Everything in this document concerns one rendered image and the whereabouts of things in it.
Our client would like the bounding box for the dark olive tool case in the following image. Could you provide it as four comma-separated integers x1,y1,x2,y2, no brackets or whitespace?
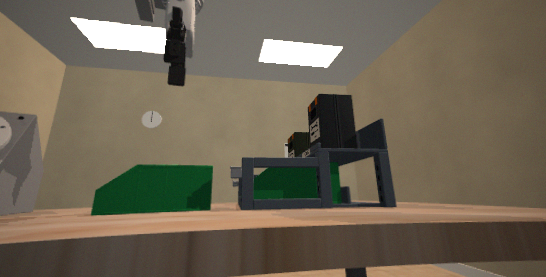
288,132,310,158

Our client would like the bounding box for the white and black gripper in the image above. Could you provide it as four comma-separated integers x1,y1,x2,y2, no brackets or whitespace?
163,0,201,86

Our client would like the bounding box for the black tool case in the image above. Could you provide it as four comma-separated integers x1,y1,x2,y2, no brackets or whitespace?
308,94,358,149

